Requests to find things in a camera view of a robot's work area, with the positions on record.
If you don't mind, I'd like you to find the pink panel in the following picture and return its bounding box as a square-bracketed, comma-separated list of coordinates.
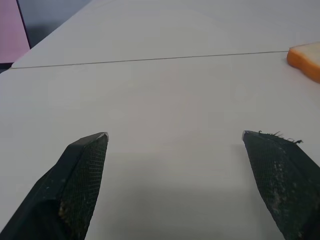
[0, 0, 31, 64]

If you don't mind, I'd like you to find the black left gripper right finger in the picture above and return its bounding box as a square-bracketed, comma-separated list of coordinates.
[241, 130, 320, 240]

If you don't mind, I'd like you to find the slice of toast bread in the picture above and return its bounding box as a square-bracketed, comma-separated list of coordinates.
[286, 41, 320, 84]

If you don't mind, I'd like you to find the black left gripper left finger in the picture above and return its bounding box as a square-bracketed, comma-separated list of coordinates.
[0, 131, 110, 240]

